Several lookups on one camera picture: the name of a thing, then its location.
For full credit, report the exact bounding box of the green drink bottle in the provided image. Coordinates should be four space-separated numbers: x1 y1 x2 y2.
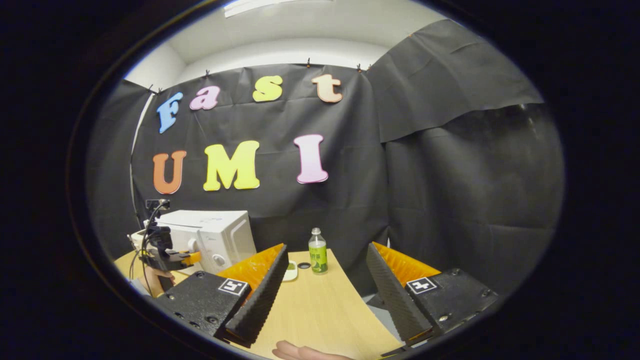
308 227 329 275

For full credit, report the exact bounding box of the black backdrop cloth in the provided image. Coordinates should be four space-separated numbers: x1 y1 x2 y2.
85 20 566 301

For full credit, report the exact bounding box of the white microwave oven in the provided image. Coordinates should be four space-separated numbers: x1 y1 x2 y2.
131 209 257 275

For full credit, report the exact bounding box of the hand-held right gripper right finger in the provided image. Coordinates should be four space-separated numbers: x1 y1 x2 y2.
366 241 500 346

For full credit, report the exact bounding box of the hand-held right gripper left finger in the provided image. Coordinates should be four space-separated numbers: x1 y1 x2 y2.
159 243 290 348

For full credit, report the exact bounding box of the long ceiling light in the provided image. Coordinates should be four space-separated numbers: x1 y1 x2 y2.
223 0 321 19

